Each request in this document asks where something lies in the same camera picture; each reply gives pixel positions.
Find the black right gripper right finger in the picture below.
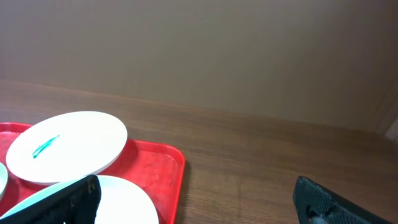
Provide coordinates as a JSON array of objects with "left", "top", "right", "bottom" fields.
[{"left": 293, "top": 176, "right": 392, "bottom": 224}]

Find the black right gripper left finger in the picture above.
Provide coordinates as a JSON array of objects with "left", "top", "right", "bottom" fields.
[{"left": 1, "top": 175, "right": 101, "bottom": 224}]

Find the white plate top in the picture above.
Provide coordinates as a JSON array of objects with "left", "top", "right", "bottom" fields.
[{"left": 6, "top": 111, "right": 127, "bottom": 185}]

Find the light blue plate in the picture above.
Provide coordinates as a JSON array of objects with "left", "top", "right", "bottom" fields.
[
  {"left": 0, "top": 175, "right": 160, "bottom": 224},
  {"left": 0, "top": 162, "right": 8, "bottom": 200}
]

